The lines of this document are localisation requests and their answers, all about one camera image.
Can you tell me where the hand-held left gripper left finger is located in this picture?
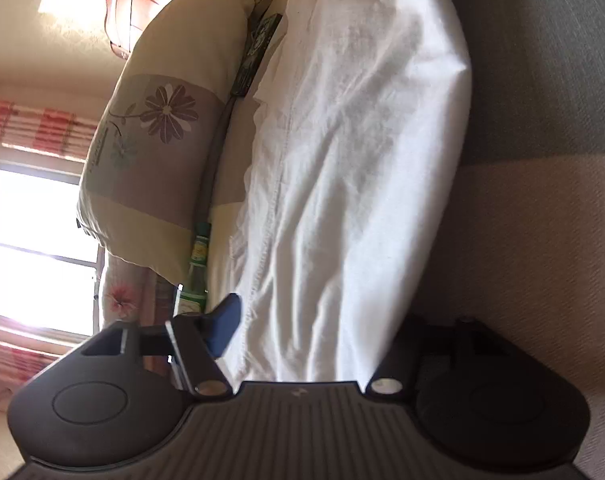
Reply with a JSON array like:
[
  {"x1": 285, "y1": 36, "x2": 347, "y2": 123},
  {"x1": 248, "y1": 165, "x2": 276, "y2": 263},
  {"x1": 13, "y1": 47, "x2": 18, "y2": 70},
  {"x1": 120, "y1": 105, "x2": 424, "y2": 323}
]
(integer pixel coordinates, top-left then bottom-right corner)
[{"x1": 80, "y1": 292, "x2": 244, "y2": 402}]

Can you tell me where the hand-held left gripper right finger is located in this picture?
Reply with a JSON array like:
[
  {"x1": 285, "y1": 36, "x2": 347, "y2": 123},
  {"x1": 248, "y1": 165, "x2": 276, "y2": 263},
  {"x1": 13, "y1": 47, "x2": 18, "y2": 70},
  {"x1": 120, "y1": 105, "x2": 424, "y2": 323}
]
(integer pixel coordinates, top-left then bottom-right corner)
[{"x1": 365, "y1": 314, "x2": 514, "y2": 402}]

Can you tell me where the white long-sleeved shirt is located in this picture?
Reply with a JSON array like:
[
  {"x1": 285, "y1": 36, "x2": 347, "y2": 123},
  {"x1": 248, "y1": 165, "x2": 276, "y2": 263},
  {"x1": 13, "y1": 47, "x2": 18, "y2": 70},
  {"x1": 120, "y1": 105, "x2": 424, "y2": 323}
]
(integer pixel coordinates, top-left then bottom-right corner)
[{"x1": 229, "y1": 0, "x2": 473, "y2": 387}]

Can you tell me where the green glass bottle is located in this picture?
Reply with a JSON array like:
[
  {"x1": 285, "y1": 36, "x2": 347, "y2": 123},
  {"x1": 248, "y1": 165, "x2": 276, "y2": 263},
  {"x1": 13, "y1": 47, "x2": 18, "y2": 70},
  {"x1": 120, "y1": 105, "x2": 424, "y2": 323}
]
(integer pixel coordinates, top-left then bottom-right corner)
[{"x1": 174, "y1": 222, "x2": 214, "y2": 322}]

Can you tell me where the folded pink floral quilt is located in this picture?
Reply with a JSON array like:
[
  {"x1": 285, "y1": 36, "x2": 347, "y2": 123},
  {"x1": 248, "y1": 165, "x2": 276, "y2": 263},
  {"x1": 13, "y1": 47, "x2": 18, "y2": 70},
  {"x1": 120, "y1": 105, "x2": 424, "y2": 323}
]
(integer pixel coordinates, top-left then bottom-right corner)
[{"x1": 99, "y1": 247, "x2": 184, "y2": 333}]

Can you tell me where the floral beige pillow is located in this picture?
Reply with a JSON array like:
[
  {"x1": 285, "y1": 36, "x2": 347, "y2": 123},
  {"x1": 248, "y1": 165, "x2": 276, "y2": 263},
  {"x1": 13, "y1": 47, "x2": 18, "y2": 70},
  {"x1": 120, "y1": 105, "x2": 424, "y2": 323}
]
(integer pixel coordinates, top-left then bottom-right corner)
[{"x1": 75, "y1": 0, "x2": 292, "y2": 287}]

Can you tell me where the window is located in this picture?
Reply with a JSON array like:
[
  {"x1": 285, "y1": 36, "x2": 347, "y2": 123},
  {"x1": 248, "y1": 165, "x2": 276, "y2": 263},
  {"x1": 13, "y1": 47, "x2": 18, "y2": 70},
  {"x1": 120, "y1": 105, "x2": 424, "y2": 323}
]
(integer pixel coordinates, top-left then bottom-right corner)
[{"x1": 0, "y1": 157, "x2": 106, "y2": 347}]

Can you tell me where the pink checked curtain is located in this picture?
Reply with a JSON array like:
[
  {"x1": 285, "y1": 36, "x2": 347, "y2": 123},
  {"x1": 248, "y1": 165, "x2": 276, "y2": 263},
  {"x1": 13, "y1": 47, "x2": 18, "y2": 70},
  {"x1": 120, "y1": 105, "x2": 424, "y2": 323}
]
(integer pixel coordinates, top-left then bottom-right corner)
[
  {"x1": 0, "y1": 322, "x2": 84, "y2": 377},
  {"x1": 0, "y1": 99, "x2": 101, "y2": 162}
]

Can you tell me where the dark patterned phone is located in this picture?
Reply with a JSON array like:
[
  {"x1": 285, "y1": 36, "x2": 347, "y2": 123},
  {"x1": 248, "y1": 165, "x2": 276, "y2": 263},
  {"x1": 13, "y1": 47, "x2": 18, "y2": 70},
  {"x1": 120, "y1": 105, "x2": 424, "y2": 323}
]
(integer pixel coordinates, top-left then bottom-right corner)
[{"x1": 230, "y1": 13, "x2": 284, "y2": 97}]

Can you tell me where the wooden headboard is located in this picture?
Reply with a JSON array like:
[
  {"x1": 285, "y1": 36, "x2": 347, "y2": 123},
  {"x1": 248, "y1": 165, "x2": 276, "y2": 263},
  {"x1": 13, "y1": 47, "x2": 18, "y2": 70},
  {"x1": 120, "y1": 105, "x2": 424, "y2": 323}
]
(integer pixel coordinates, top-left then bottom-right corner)
[{"x1": 98, "y1": 0, "x2": 256, "y2": 62}]

